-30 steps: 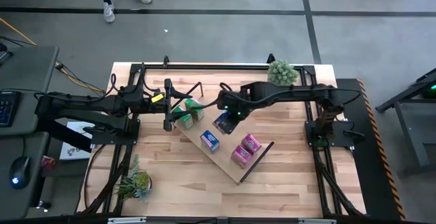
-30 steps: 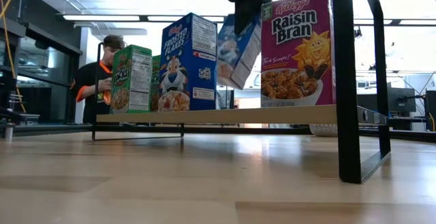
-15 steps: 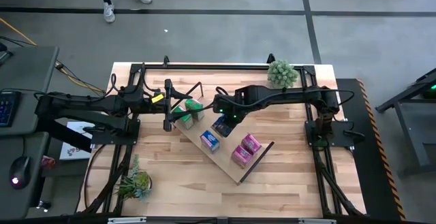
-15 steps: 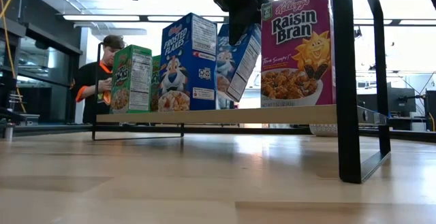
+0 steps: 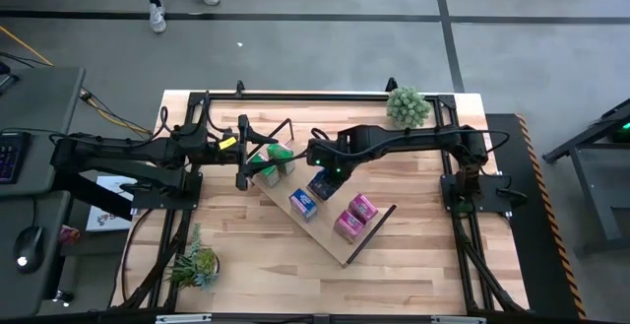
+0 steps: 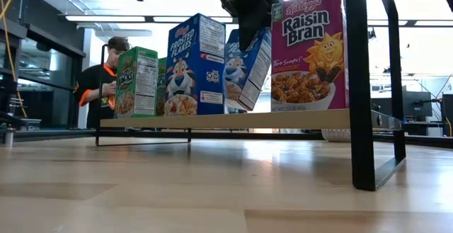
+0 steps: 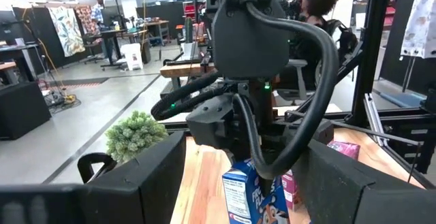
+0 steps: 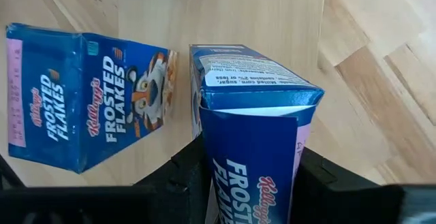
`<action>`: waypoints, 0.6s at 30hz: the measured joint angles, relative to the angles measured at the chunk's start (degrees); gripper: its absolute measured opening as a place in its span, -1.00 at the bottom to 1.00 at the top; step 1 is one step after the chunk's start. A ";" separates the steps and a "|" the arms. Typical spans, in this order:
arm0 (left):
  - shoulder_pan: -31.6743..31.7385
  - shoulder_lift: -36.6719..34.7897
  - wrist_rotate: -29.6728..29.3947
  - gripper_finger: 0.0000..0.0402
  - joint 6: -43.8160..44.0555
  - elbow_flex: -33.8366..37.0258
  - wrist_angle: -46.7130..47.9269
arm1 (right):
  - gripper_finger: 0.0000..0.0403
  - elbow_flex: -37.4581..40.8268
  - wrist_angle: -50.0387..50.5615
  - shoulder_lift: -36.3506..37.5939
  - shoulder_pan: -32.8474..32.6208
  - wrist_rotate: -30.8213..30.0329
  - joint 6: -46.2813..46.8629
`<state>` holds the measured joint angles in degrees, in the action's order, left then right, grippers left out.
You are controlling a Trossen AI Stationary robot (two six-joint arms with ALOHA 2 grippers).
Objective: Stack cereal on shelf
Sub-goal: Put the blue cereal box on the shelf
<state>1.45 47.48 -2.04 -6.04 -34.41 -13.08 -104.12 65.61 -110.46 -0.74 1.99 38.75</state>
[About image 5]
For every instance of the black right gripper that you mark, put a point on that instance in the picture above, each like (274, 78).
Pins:
(339, 166)

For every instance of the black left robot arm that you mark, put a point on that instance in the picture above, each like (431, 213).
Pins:
(123, 151)

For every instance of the silver metal bracket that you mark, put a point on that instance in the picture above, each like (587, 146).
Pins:
(458, 320)
(182, 319)

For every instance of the white paper with logo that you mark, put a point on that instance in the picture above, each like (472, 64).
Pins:
(110, 220)

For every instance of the pink cereal box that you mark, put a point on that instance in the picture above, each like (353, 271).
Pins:
(348, 225)
(363, 208)

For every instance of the round pale green succulent plant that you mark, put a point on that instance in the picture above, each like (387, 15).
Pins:
(408, 107)

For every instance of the green cereal box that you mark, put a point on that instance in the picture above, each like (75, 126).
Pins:
(281, 151)
(270, 178)

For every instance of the black computer mouse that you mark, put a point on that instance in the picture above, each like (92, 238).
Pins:
(28, 247)

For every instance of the grey desk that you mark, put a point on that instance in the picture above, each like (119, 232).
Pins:
(29, 102)

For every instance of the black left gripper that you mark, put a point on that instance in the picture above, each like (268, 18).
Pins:
(244, 154)

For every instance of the dark metal workstation frame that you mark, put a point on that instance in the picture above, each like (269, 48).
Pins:
(590, 137)

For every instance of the black metal table frame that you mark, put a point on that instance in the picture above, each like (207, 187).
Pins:
(295, 97)

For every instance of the black keyboard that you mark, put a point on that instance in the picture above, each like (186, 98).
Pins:
(12, 156)

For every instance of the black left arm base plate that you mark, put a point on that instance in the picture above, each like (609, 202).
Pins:
(162, 202)

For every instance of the blue cereal box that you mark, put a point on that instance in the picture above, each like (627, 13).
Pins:
(321, 188)
(302, 205)

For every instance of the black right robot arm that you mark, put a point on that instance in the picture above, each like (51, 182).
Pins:
(394, 139)

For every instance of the small red object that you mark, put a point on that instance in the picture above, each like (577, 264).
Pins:
(70, 235)

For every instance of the yellow label tag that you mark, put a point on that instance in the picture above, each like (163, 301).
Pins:
(228, 143)

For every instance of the spiky green potted plant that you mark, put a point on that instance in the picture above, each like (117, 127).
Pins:
(202, 262)

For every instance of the black mat with hazard stripe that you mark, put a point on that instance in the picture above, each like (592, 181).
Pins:
(536, 265)

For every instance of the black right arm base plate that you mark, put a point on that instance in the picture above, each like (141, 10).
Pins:
(448, 191)

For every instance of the wooden shelf with black ends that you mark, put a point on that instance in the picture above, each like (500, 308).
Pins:
(325, 215)

